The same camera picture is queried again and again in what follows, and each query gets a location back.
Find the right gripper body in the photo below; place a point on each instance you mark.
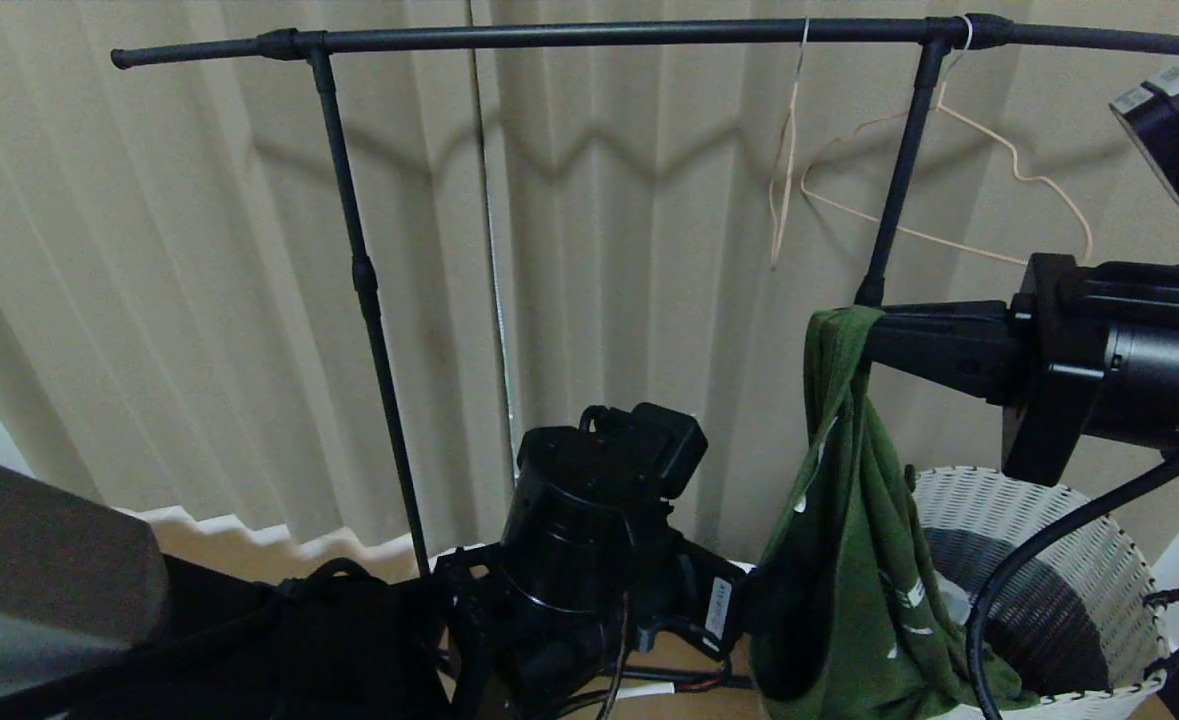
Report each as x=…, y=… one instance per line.
x=1149, y=380

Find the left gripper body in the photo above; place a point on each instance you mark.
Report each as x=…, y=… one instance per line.
x=709, y=600

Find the green printed shirt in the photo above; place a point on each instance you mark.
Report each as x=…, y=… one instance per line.
x=849, y=580

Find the pink clothes hanger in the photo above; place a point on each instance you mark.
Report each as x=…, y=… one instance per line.
x=789, y=150
x=969, y=245

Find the white laundry basket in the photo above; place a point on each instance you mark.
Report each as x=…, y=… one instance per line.
x=1089, y=560

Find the black clothes rack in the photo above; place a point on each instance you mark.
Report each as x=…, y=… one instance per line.
x=549, y=37

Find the beige curtain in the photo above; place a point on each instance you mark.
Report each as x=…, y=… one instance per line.
x=199, y=300

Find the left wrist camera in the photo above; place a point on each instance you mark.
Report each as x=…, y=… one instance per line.
x=649, y=450

